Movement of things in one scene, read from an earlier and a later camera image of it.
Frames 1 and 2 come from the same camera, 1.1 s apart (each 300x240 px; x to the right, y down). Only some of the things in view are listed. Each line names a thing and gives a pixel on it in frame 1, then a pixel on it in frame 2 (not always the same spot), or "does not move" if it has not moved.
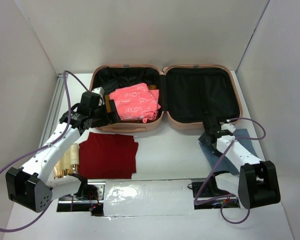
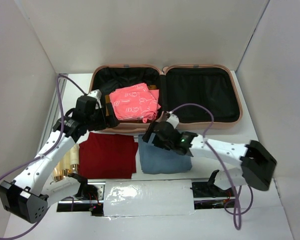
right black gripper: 203,137 → 147,135
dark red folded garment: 108,156 does not move
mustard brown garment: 107,98 does not move
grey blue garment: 225,165 → 154,160
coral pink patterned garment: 136,102 does not move
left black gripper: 112,117 does not move
